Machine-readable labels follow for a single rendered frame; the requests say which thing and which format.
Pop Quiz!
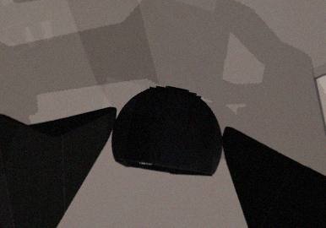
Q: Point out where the dark grey rocker switch panel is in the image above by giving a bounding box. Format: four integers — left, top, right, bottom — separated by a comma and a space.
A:
111, 86, 223, 176

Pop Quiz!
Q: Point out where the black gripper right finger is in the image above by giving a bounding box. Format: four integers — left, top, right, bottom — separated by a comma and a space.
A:
222, 127, 326, 228

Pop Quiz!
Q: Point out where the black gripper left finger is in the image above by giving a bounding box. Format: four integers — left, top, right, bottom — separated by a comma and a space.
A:
0, 107, 117, 228

